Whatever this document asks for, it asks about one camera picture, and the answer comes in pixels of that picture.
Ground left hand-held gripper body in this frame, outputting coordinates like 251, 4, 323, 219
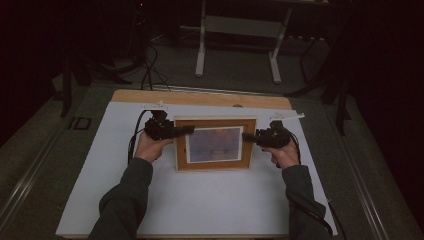
142, 102, 176, 142

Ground white metal desk frame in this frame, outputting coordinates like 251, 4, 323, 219
194, 0, 294, 84

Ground person's left hand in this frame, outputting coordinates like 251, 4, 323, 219
134, 131, 175, 165

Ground wooden picture frame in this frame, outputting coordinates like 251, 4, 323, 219
173, 115, 259, 173

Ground metal floor rail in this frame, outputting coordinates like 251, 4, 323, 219
0, 121, 69, 228
323, 105, 392, 240

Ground black floor cables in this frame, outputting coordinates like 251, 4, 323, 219
139, 42, 173, 92

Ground black floor bracket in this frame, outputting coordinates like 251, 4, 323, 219
67, 116, 93, 131

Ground person's right hand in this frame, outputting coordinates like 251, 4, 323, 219
261, 137, 301, 170

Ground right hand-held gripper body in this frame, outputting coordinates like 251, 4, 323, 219
255, 112, 306, 149

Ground white table sheet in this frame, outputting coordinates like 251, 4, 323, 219
55, 100, 338, 237

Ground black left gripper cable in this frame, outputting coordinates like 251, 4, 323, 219
127, 109, 154, 165

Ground black metal stand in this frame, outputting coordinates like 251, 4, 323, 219
285, 19, 353, 136
59, 49, 134, 118

